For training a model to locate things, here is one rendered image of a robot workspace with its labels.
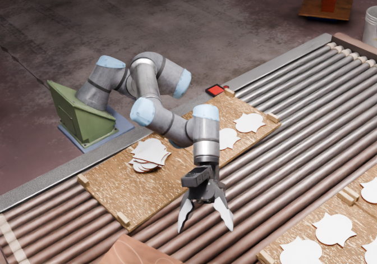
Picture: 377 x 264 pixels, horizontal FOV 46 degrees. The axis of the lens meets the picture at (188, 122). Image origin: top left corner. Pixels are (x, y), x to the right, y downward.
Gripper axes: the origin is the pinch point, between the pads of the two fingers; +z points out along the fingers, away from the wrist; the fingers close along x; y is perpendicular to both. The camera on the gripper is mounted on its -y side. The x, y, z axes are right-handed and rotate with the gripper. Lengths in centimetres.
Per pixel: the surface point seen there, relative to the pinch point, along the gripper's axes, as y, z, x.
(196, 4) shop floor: 299, -278, 139
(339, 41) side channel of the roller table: 126, -110, -27
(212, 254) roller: 32.9, 4.9, 11.4
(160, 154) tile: 40, -33, 36
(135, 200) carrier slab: 31, -14, 41
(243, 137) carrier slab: 64, -43, 9
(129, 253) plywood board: 9.4, 4.8, 28.8
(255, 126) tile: 69, -49, 5
